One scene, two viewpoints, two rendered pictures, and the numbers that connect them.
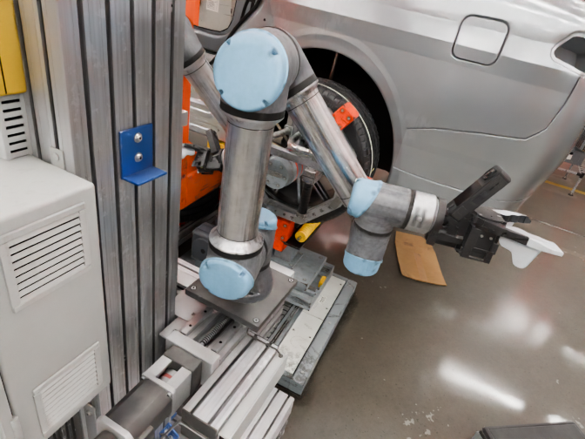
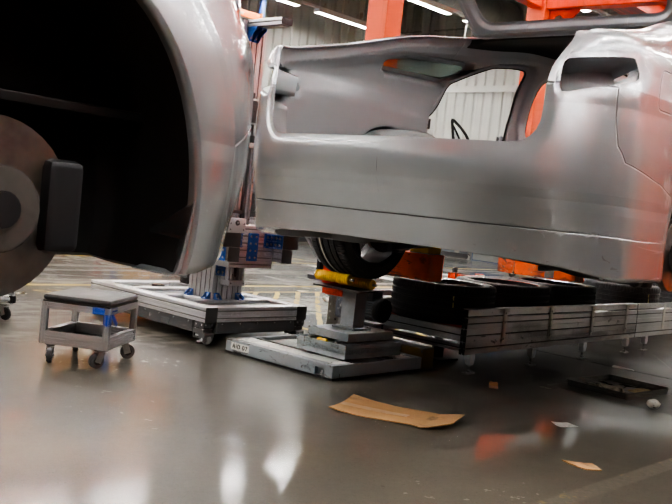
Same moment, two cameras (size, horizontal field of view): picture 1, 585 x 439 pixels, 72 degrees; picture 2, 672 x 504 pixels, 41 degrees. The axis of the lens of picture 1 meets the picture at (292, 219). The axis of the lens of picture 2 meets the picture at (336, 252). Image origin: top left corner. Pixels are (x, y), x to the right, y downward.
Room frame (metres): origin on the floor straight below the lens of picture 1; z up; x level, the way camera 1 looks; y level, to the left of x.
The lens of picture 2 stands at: (3.63, -4.78, 0.92)
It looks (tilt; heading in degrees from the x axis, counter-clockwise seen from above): 3 degrees down; 112
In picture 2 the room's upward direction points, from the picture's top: 6 degrees clockwise
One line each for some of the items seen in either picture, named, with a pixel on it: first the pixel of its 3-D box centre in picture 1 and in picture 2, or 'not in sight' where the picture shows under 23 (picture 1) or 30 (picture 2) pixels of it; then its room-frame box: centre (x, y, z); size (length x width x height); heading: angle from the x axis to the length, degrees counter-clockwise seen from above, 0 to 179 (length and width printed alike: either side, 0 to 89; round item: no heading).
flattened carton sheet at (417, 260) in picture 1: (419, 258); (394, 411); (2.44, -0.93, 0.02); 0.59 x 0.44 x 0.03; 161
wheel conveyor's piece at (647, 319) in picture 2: not in sight; (611, 317); (2.97, 3.31, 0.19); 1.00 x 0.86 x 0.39; 71
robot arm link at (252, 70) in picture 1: (244, 178); not in sight; (0.71, 0.11, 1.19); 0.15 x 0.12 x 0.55; 173
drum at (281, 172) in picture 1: (285, 166); not in sight; (1.61, 0.08, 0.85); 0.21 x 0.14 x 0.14; 161
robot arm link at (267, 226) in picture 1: (251, 234); not in sight; (0.84, 0.09, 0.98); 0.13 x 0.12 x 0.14; 173
